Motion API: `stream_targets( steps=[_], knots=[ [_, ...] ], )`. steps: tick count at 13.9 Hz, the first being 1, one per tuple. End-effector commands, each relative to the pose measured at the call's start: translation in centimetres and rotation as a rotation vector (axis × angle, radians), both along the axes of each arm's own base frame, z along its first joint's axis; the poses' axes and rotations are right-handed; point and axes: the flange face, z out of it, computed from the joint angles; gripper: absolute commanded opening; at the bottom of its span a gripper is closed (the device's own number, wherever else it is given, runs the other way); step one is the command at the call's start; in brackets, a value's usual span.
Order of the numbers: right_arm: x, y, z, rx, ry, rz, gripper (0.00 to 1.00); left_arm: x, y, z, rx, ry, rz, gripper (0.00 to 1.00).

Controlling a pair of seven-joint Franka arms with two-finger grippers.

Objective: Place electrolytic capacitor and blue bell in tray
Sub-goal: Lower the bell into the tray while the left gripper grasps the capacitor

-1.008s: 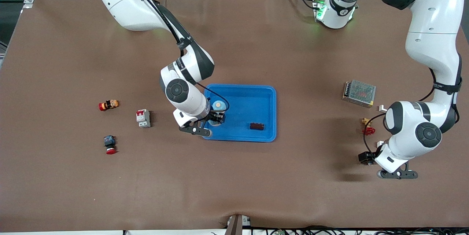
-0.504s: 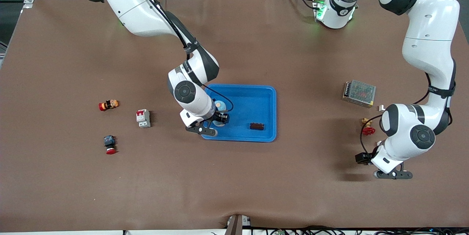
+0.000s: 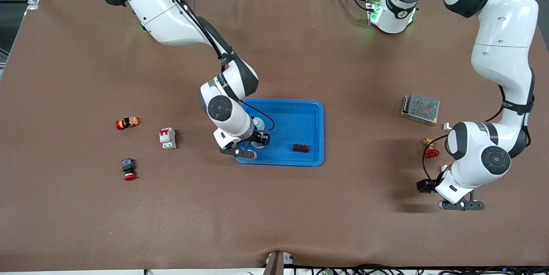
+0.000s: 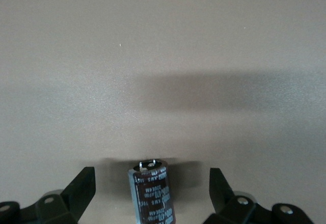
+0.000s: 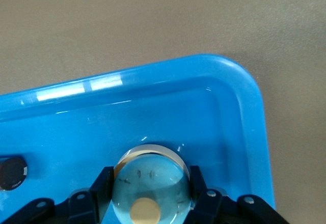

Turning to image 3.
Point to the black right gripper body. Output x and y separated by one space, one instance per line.
260 139

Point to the blue dome bell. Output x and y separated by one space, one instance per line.
259 122
258 146

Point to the dark brown small block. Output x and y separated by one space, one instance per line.
301 148

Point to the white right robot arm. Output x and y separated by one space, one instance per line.
158 4

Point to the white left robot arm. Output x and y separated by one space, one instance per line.
506 22

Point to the blue plastic tray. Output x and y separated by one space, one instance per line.
291 120

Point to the white curved pipe clamp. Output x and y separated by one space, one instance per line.
447 126

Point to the brown table mat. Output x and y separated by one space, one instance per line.
274 206

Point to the metal mesh power supply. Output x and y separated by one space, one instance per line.
422 109

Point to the white red circuit breaker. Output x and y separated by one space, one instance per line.
167 139

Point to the red black emergency stop button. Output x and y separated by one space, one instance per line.
128 167

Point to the orange red push button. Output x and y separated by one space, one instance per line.
127 123

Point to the grey metal bracket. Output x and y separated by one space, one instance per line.
276 264

